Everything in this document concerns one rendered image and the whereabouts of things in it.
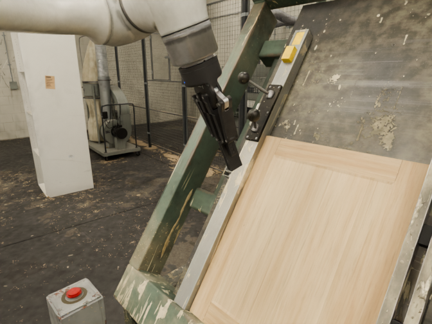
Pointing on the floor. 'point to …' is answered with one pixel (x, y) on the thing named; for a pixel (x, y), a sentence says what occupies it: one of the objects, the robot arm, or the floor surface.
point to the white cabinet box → (54, 111)
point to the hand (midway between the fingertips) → (230, 153)
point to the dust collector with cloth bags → (106, 112)
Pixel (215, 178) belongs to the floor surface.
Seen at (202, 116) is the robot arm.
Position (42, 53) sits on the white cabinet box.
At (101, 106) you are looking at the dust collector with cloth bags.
